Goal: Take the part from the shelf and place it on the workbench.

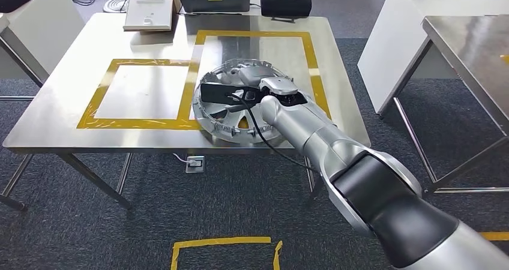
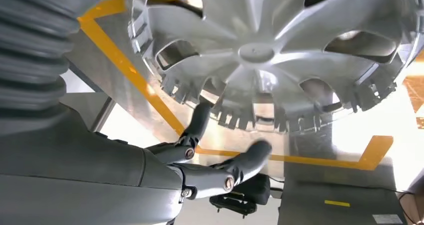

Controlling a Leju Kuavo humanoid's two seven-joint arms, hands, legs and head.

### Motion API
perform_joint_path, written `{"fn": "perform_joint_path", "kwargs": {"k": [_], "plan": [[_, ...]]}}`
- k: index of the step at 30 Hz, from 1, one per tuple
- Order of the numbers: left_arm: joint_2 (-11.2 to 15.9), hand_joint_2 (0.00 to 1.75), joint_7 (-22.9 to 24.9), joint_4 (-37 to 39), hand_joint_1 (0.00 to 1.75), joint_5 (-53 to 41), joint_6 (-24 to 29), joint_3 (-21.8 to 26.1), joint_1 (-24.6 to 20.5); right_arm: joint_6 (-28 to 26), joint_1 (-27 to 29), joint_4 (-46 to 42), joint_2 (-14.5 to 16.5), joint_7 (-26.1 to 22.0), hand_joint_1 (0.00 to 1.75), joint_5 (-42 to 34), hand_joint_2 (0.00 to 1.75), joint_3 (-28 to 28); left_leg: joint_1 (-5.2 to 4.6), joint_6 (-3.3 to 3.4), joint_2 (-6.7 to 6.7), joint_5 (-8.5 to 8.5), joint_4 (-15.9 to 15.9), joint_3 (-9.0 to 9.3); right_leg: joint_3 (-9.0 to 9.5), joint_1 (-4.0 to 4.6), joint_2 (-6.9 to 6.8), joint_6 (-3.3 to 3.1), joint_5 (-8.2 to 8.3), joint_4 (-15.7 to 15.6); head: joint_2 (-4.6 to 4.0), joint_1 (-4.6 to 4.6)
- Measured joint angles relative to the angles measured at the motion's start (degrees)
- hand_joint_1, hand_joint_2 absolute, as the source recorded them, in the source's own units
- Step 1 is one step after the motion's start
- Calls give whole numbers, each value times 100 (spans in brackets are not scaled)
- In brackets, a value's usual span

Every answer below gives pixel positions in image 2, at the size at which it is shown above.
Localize steel workbench table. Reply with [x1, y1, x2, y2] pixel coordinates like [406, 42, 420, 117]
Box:
[61, 0, 424, 193]

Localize yellow tape table square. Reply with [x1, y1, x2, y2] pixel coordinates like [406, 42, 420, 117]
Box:
[77, 0, 395, 171]

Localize black device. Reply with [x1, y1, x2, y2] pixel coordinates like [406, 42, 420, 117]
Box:
[209, 173, 272, 218]

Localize grey device yellow label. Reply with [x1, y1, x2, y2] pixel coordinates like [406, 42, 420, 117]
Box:
[277, 157, 409, 225]

